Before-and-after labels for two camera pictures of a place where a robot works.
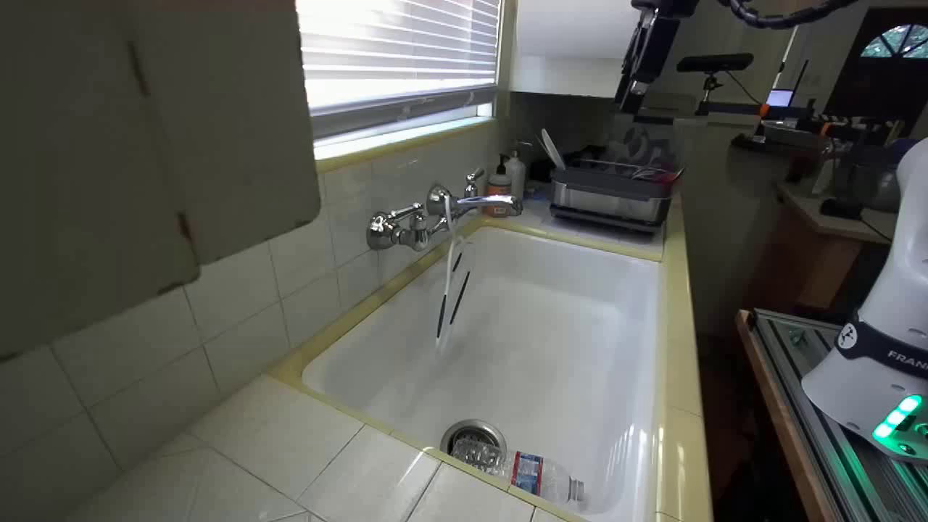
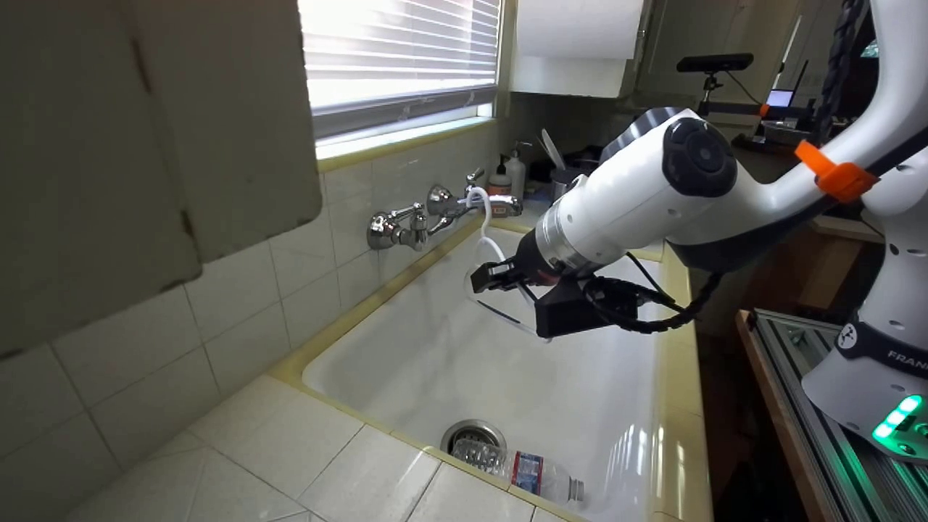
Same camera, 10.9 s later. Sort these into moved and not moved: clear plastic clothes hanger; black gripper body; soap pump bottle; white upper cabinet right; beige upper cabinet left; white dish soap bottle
Moved: clear plastic clothes hanger; black gripper body
Not moved: soap pump bottle; white dish soap bottle; beige upper cabinet left; white upper cabinet right
